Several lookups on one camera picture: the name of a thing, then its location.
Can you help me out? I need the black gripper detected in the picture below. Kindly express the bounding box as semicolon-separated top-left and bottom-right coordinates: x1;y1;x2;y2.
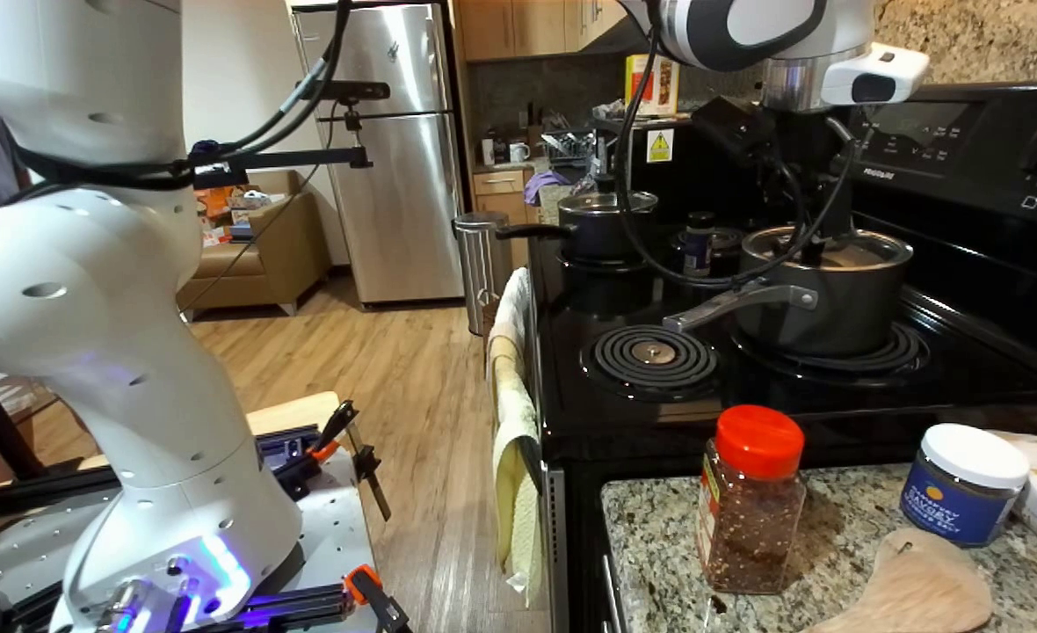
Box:
758;102;870;266

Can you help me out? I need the grey robot base table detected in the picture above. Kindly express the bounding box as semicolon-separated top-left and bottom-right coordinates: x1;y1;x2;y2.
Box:
0;391;388;633

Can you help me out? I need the black electric stove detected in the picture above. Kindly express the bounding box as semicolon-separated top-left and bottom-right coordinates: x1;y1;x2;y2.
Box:
527;79;1037;633

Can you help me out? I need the red-lid spice jar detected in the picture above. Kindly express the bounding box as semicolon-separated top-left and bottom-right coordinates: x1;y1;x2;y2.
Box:
695;401;809;599

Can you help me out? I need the blue jar with white lid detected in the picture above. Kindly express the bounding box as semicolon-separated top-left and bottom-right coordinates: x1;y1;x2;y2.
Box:
895;418;1034;552

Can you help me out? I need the dark spice bottle blue label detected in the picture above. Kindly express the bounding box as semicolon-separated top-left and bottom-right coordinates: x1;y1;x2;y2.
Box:
676;209;720;284

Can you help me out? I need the yellow red box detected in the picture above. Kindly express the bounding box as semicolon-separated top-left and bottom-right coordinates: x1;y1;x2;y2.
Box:
621;53;683;121

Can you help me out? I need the grey trash can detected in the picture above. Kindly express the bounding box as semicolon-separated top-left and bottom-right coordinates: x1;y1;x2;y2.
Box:
450;212;511;341

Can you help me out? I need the wooden spatula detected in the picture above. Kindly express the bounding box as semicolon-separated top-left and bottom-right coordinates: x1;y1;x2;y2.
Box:
812;523;1000;633

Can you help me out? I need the brown wood kitchen cabinet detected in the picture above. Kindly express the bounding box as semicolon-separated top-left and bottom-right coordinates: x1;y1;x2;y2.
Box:
450;0;636;68

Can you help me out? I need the pale yellow hanging towel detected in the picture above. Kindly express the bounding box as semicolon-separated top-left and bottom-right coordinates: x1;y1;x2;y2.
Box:
484;263;547;611

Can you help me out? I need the stainless steel fridge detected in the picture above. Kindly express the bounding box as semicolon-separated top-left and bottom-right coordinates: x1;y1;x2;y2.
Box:
288;0;471;311

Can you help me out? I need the orange black clamp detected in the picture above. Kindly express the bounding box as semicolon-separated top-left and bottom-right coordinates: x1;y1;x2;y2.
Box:
247;558;420;633
266;397;393;523

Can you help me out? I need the light wooden board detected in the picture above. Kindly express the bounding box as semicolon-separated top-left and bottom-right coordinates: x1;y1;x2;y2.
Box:
243;388;348;443

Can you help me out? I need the tan sofa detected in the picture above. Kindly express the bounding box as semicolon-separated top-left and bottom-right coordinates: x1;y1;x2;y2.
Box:
172;168;334;321

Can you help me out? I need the dark grey pot steel handle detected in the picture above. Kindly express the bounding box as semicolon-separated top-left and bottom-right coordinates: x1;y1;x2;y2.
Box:
662;226;919;361

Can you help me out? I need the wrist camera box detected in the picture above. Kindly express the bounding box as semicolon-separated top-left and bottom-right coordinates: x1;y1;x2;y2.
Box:
819;41;932;111

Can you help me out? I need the black pot with long handle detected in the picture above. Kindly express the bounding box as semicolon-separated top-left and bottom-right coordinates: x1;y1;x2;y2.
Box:
493;209;662;314

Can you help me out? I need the black stereo camera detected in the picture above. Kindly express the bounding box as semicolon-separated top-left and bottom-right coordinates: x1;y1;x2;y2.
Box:
291;79;393;104

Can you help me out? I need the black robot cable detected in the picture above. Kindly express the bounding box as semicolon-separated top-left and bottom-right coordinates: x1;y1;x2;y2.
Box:
0;0;362;198

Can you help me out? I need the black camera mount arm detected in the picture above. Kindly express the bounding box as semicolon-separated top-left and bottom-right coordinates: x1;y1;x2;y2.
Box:
170;98;376;182

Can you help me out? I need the black metal frame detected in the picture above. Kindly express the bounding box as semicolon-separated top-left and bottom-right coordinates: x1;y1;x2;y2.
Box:
0;354;116;523

